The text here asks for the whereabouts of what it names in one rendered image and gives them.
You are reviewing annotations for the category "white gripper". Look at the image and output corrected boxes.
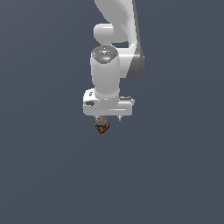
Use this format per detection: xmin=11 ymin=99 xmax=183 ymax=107
xmin=82 ymin=88 xmax=136 ymax=126

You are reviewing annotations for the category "small multicoloured cube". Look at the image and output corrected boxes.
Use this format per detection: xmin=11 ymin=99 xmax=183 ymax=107
xmin=93 ymin=122 xmax=110 ymax=135

